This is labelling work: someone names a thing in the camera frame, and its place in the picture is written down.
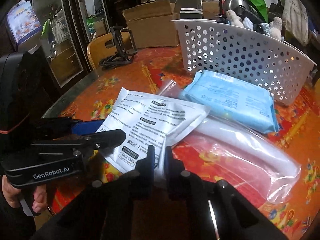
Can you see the white printed packet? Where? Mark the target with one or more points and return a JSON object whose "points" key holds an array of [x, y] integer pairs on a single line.
{"points": [[150, 120]]}

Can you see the white fuzzy glove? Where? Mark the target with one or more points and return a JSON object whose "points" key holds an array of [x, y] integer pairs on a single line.
{"points": [[233, 18], [276, 27]]}

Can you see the light blue packet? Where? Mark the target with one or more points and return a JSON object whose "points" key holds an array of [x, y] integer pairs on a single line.
{"points": [[225, 100]]}

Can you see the open cardboard box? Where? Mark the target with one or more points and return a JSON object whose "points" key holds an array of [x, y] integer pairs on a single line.
{"points": [[150, 30]]}

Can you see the white perforated plastic basket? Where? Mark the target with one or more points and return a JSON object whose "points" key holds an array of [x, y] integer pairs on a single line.
{"points": [[237, 55]]}

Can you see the dark mirror door cabinet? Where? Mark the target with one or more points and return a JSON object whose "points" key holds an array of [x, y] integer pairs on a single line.
{"points": [[65, 30]]}

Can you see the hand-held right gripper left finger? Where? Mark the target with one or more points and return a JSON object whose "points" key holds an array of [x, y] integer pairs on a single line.
{"points": [[150, 160]]}

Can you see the steel kettle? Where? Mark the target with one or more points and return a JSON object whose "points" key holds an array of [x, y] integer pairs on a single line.
{"points": [[235, 2]]}

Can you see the white canvas tote bag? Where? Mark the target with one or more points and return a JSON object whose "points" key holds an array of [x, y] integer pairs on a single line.
{"points": [[295, 15]]}

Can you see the clear plastic bag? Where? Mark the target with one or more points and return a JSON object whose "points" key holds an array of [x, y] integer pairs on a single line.
{"points": [[237, 155]]}

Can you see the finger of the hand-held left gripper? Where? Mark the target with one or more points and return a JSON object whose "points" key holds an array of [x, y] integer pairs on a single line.
{"points": [[107, 136], [85, 127]]}

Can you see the green shopping bag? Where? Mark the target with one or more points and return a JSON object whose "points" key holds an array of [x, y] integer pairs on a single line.
{"points": [[260, 3]]}

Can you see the black phone stand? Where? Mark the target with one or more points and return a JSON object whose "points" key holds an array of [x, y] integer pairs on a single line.
{"points": [[110, 62]]}

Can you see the wall calendar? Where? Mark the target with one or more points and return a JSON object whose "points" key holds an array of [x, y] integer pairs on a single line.
{"points": [[22, 22]]}

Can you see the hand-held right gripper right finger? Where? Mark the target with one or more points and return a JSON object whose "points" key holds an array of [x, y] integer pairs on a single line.
{"points": [[170, 160]]}

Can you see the person's left hand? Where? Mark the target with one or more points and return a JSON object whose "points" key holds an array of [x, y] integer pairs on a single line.
{"points": [[38, 201]]}

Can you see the wooden chair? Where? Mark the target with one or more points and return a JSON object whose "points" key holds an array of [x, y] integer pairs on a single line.
{"points": [[97, 47]]}

